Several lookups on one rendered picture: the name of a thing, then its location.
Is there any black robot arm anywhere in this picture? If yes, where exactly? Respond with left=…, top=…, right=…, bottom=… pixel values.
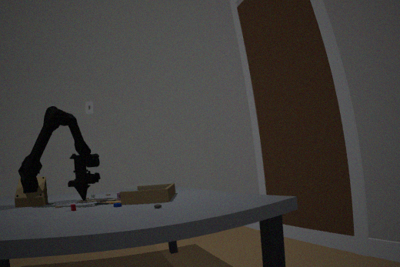
left=18, top=106, right=100, bottom=193

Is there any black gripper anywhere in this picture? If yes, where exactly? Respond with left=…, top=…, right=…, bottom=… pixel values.
left=68, top=167, right=94, bottom=201

